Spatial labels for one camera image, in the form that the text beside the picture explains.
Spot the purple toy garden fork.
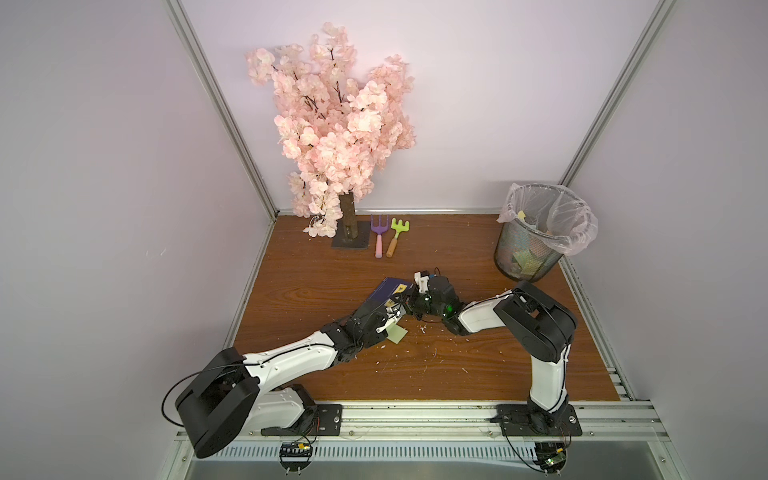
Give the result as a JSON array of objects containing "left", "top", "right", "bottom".
[{"left": 370, "top": 215, "right": 390, "bottom": 259}]

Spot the left circuit board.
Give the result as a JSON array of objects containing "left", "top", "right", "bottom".
[{"left": 278, "top": 441, "right": 314, "bottom": 475}]

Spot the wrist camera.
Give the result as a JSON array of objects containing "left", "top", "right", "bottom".
[
  {"left": 414, "top": 271, "right": 431, "bottom": 295},
  {"left": 376, "top": 312, "right": 403, "bottom": 336}
]

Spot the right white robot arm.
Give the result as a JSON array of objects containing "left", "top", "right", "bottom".
[{"left": 405, "top": 272, "right": 583, "bottom": 437}]

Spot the pink artificial blossom tree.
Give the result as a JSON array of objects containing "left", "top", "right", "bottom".
[{"left": 245, "top": 22, "right": 416, "bottom": 238}]

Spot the dark blue paperback book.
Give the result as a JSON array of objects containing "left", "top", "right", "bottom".
[{"left": 366, "top": 277, "right": 413, "bottom": 307}]

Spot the green toy garden rake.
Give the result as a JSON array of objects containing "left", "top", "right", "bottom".
[{"left": 386, "top": 218, "right": 410, "bottom": 258}]

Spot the right circuit board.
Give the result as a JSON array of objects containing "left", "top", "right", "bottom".
[{"left": 533, "top": 442, "right": 567, "bottom": 474}]

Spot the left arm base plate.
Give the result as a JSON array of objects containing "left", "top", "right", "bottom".
[{"left": 260, "top": 404, "right": 343, "bottom": 437}]

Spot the dark metal tree base plate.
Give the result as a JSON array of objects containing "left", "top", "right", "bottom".
[{"left": 331, "top": 221, "right": 371, "bottom": 250}]

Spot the circuit board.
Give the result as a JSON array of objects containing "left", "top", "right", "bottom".
[
  {"left": 278, "top": 441, "right": 314, "bottom": 475},
  {"left": 533, "top": 442, "right": 567, "bottom": 474}
]

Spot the aluminium front rail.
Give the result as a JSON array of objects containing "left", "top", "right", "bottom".
[{"left": 211, "top": 401, "right": 676, "bottom": 469}]

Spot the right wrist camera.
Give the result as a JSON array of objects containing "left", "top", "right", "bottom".
[{"left": 414, "top": 271, "right": 431, "bottom": 295}]

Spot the mesh waste bin with liner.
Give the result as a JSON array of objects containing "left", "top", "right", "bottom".
[{"left": 494, "top": 183, "right": 598, "bottom": 282}]

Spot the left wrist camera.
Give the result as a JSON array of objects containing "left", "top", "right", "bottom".
[{"left": 376, "top": 312, "right": 403, "bottom": 336}]

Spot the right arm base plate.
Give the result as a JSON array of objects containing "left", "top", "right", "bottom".
[{"left": 490, "top": 403, "right": 583, "bottom": 437}]

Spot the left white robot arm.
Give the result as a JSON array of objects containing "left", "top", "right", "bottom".
[{"left": 174, "top": 295, "right": 409, "bottom": 459}]

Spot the green sticky note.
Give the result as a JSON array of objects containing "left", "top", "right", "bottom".
[{"left": 385, "top": 324, "right": 408, "bottom": 344}]

